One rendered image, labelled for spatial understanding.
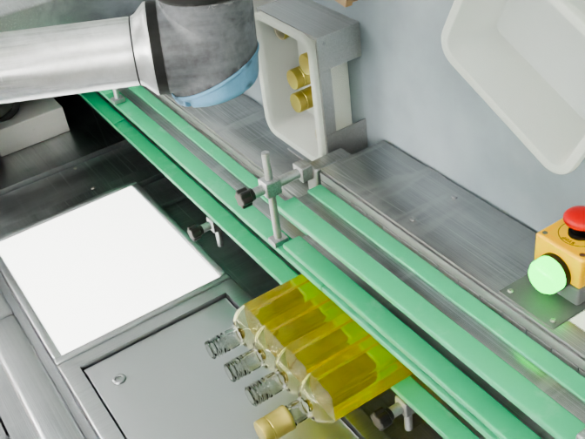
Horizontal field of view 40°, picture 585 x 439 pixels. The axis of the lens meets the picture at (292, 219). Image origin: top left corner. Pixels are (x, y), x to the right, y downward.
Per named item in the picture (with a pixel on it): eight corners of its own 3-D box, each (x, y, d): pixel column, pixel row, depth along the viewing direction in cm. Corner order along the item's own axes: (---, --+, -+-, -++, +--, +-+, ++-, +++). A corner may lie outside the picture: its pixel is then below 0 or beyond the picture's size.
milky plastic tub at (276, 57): (306, 112, 146) (266, 130, 143) (293, -8, 133) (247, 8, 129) (366, 150, 134) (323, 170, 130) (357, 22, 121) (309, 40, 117)
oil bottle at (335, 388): (415, 335, 118) (294, 408, 110) (415, 307, 115) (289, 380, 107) (441, 358, 114) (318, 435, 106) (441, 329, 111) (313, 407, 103)
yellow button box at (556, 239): (573, 252, 102) (531, 277, 99) (579, 203, 97) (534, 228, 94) (620, 280, 97) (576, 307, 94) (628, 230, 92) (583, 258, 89)
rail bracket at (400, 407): (440, 392, 120) (369, 438, 115) (440, 360, 116) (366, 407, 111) (460, 409, 117) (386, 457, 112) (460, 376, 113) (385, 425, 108)
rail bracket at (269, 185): (310, 219, 132) (244, 252, 127) (299, 131, 122) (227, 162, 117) (320, 228, 130) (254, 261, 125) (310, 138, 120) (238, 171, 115)
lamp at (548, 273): (539, 274, 97) (521, 286, 96) (541, 246, 94) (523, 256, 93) (569, 294, 94) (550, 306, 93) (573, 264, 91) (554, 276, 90)
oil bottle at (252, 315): (345, 277, 131) (231, 338, 123) (342, 250, 127) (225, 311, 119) (366, 295, 127) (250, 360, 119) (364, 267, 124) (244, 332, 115)
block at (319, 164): (343, 193, 134) (308, 210, 131) (339, 145, 128) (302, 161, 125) (356, 203, 131) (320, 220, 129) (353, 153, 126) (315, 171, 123)
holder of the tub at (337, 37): (312, 137, 149) (277, 152, 146) (296, -7, 133) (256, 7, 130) (370, 175, 137) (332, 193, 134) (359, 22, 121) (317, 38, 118)
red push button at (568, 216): (554, 235, 94) (555, 212, 92) (577, 221, 96) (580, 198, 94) (581, 252, 91) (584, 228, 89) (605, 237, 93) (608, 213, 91)
